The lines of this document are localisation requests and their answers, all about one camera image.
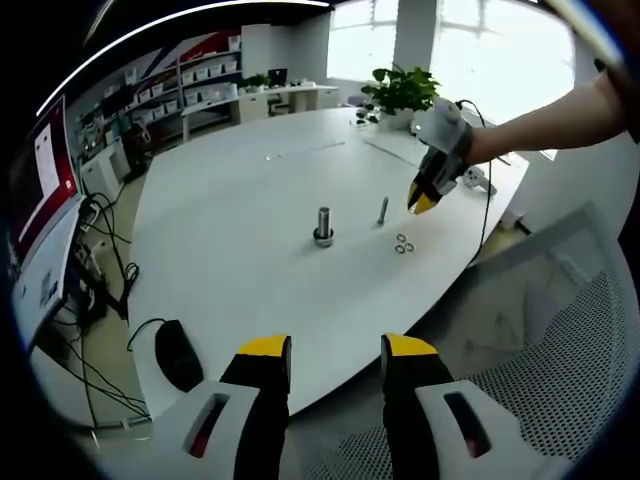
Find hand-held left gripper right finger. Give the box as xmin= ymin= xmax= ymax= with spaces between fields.
xmin=380 ymin=332 xmax=566 ymax=480

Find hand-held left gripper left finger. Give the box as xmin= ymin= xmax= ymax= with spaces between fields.
xmin=144 ymin=332 xmax=294 ymax=480

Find thick metal threaded stud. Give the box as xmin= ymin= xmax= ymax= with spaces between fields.
xmin=312 ymin=205 xmax=336 ymax=249

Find white game controller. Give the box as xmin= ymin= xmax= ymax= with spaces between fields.
xmin=459 ymin=167 xmax=499 ymax=194

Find white plant pot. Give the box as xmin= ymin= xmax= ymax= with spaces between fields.
xmin=387 ymin=109 xmax=416 ymax=131

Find green leafy plant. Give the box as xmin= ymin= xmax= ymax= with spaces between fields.
xmin=360 ymin=63 xmax=444 ymax=116

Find black computer mouse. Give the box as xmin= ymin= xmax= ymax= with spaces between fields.
xmin=154 ymin=319 xmax=205 ymax=394

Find white background desk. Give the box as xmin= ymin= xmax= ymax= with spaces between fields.
xmin=239 ymin=82 xmax=341 ymax=124

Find white mesh office chair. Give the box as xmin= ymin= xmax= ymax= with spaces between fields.
xmin=399 ymin=199 xmax=640 ymax=480

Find white ceiling light strip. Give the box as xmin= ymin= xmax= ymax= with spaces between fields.
xmin=37 ymin=0 xmax=335 ymax=115

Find white-framed computer monitor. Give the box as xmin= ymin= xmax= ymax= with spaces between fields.
xmin=8 ymin=94 xmax=86 ymax=351

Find white storage shelf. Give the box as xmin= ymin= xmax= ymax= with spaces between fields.
xmin=124 ymin=37 xmax=244 ymax=144

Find rows of white storage bins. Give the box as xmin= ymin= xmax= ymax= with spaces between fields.
xmin=127 ymin=42 xmax=241 ymax=124

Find white low cabinet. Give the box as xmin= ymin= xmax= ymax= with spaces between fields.
xmin=79 ymin=149 xmax=131 ymax=199

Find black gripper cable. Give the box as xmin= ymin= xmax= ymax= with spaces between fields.
xmin=455 ymin=98 xmax=496 ymax=256

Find black mouse cable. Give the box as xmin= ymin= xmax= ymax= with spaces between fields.
xmin=127 ymin=317 xmax=169 ymax=352

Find tangle of black floor cables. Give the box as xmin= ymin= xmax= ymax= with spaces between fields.
xmin=74 ymin=192 xmax=151 ymax=431

